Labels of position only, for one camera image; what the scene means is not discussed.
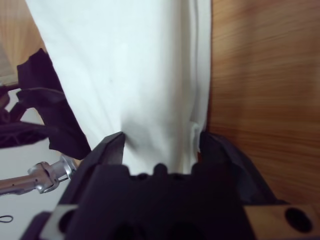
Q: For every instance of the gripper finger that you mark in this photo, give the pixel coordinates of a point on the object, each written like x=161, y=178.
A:
x=22, y=136
x=107, y=152
x=237, y=170

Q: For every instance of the white Unitree t-shirt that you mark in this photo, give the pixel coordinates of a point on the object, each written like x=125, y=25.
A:
x=125, y=62

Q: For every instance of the folded black clothes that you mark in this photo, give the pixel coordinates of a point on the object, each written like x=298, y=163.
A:
x=50, y=82

